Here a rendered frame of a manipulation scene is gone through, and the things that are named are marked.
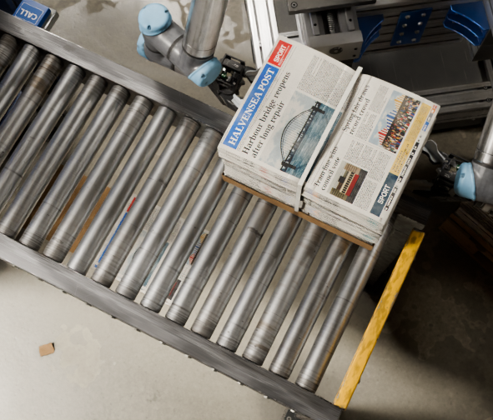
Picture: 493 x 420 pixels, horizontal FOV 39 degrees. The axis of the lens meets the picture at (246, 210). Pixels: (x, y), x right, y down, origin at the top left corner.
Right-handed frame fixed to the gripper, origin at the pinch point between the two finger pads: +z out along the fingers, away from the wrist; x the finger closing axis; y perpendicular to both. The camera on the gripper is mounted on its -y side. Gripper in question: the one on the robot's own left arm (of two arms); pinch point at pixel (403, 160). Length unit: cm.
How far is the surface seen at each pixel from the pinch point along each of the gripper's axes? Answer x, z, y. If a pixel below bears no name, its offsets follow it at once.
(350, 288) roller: 33.4, -1.6, 1.0
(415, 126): 2.0, 1.3, 24.0
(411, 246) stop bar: 19.0, -9.7, 2.9
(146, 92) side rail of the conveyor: 11, 63, 1
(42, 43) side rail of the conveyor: 11, 93, 1
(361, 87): -1.5, 14.6, 23.4
